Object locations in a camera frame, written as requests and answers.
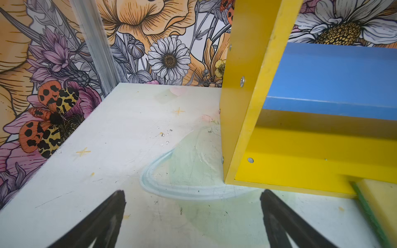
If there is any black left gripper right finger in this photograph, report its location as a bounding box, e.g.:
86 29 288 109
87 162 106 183
260 190 335 248

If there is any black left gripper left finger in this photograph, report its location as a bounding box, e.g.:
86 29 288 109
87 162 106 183
50 190 126 248

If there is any yellow shelf with coloured boards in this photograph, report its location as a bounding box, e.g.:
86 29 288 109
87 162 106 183
220 1 397 198

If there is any yellow sponge with green back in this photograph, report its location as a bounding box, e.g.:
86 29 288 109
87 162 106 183
352 179 397 248

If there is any aluminium frame post left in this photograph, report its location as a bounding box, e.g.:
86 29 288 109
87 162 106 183
70 1 120 97

